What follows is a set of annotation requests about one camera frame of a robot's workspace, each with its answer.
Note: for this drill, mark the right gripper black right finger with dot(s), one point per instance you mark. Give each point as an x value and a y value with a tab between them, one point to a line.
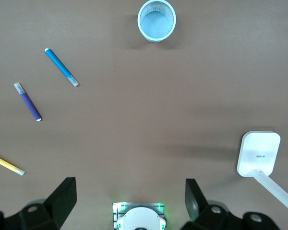
199	215

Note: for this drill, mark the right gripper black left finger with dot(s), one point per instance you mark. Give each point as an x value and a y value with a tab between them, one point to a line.
60	203

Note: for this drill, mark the blue marker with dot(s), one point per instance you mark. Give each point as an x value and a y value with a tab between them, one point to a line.
58	64

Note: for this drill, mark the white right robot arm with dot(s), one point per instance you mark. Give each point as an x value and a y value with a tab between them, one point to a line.
140	218

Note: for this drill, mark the yellow marker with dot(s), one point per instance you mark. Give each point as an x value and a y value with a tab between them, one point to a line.
4	164

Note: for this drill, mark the white desk lamp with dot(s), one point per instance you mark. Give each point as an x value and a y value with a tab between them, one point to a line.
259	148

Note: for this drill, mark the purple marker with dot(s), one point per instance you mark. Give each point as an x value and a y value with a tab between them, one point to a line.
28	103

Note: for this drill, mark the light blue plastic cup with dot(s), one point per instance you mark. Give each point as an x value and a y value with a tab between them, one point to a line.
156	24

